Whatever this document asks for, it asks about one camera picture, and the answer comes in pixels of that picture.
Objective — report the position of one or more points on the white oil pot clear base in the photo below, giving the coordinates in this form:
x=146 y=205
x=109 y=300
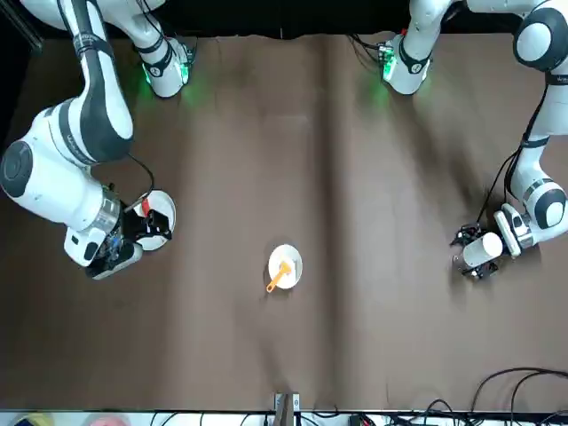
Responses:
x=481 y=253

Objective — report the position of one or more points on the aluminium frame rail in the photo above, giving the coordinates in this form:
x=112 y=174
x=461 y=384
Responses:
x=33 y=39

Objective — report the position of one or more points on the aluminium post with bracket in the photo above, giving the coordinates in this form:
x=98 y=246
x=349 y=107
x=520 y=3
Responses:
x=278 y=401

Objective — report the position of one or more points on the hub with red plugs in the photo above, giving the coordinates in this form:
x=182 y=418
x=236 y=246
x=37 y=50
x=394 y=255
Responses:
x=361 y=420

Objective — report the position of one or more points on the pink plate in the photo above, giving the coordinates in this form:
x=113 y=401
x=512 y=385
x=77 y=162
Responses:
x=106 y=420

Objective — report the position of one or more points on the yellow plate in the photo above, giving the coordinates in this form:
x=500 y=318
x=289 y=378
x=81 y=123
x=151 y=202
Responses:
x=35 y=420

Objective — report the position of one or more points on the white bowl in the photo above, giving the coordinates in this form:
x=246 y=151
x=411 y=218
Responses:
x=284 y=252

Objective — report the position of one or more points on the orange oil brush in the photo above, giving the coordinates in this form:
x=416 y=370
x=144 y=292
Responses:
x=277 y=280

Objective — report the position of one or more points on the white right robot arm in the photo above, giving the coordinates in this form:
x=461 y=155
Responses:
x=53 y=133

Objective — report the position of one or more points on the round white plate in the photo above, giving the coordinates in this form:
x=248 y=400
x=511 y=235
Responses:
x=165 y=203

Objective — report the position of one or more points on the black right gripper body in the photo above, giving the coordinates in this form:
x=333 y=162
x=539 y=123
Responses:
x=133 y=228

